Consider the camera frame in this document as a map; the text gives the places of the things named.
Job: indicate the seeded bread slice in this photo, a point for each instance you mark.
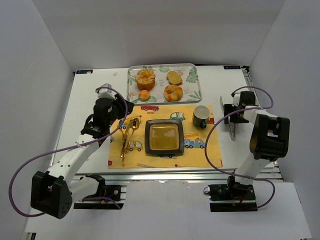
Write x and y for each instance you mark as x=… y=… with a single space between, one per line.
x=174 y=78

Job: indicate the gold fork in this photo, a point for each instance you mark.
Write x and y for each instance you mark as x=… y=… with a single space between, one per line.
x=122 y=131

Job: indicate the black square amber plate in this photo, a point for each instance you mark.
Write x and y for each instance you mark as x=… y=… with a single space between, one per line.
x=164 y=137

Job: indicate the black XDOF label right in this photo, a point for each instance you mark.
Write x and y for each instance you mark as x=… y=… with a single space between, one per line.
x=232 y=67

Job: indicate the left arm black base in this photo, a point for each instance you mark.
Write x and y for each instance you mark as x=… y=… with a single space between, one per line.
x=106 y=196

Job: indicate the twisted ring bread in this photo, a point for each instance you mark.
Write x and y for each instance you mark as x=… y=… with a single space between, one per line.
x=173 y=93

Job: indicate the black xdof label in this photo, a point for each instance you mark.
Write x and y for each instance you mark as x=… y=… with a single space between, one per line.
x=84 y=71
x=232 y=67

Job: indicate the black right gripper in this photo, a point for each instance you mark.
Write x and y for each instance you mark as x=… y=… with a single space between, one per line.
x=230 y=116

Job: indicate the black XDOF label left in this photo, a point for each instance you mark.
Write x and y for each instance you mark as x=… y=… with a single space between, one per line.
x=84 y=71

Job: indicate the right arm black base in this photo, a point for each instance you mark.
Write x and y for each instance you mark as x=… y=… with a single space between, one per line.
x=223 y=199

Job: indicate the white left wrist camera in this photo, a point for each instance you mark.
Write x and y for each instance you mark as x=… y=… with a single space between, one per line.
x=105 y=91

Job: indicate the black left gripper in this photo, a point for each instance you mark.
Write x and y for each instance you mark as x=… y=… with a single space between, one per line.
x=124 y=107

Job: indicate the yellow vehicle-print placemat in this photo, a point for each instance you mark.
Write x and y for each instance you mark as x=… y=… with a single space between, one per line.
x=201 y=148

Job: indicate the leaf-patterned white tray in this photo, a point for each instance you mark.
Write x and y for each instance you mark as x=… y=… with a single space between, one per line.
x=190 y=83

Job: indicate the silver metal tongs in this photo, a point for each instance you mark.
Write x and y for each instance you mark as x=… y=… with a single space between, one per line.
x=230 y=126

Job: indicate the dark green mug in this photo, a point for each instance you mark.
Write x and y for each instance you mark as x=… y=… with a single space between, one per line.
x=200 y=117

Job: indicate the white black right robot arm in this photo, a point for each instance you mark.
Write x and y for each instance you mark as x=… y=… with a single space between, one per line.
x=269 y=140

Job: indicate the gold knife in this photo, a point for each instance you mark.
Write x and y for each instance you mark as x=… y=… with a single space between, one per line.
x=124 y=140

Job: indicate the gold spoon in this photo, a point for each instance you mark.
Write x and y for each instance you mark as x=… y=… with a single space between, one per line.
x=135 y=125

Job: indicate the small round bun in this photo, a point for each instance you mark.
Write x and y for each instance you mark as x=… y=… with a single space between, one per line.
x=144 y=95

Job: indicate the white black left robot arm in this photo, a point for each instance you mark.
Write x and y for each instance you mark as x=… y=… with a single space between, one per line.
x=53 y=192

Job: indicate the large sugared ring cake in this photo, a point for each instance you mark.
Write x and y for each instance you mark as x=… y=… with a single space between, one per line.
x=145 y=79

